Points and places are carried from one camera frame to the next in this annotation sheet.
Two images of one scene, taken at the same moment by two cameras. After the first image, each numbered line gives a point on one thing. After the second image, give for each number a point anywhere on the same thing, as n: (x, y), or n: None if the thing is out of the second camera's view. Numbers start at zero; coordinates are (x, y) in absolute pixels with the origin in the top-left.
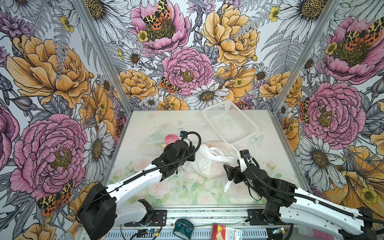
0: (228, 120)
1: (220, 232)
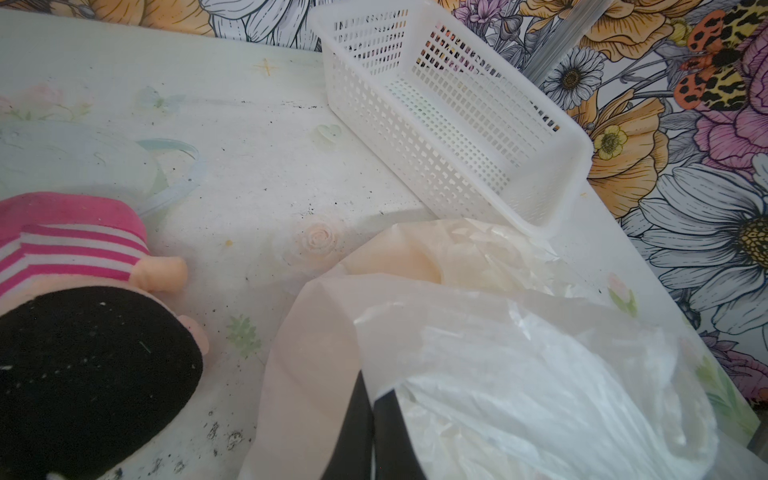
0: (430, 85)
1: None
